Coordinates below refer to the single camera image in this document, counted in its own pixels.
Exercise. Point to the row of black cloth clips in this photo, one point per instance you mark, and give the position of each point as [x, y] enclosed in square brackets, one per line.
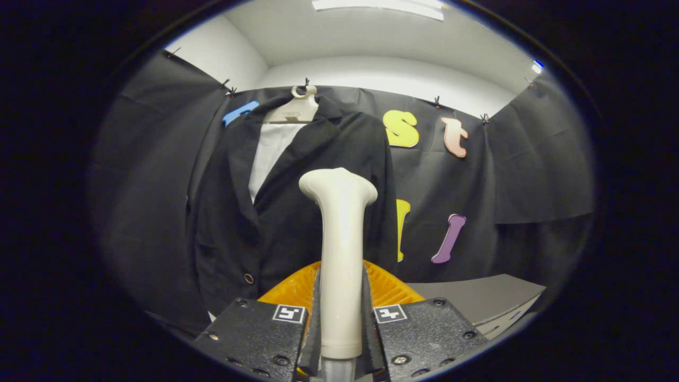
[306, 82]

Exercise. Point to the black suit jacket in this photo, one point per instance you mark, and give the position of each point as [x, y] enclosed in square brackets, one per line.
[233, 223]

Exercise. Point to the small ceiling light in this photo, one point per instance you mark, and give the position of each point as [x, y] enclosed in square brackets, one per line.
[537, 66]

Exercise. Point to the white garment steamer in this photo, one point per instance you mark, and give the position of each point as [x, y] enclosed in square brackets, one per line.
[342, 254]

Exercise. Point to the white clothes hanger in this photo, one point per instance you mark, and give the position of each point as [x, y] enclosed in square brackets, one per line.
[297, 111]

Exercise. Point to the white shirt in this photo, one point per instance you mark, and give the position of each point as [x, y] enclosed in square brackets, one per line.
[270, 154]

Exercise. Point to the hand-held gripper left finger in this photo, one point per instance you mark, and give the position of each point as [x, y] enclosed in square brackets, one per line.
[315, 339]

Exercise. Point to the grey cabinet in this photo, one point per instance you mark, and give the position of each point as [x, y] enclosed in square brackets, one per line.
[477, 297]

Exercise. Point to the black backdrop cloth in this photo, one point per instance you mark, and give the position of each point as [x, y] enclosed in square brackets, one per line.
[530, 159]

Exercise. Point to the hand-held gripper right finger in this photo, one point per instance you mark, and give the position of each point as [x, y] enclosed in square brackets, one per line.
[370, 339]

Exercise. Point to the long ceiling light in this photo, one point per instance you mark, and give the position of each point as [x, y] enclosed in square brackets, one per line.
[371, 4]

